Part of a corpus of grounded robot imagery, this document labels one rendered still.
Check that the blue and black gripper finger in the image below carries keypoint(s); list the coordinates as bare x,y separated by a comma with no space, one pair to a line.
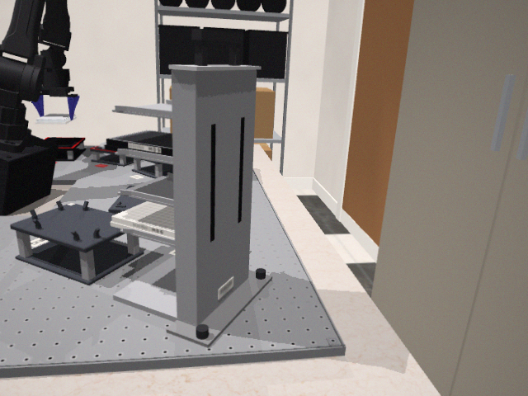
72,102
39,105

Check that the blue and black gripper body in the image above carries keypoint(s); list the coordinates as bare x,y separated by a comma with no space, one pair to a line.
54,84

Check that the black cylinder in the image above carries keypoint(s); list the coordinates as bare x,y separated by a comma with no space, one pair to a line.
202,331
260,273

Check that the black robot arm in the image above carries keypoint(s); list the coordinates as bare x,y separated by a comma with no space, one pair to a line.
23,81

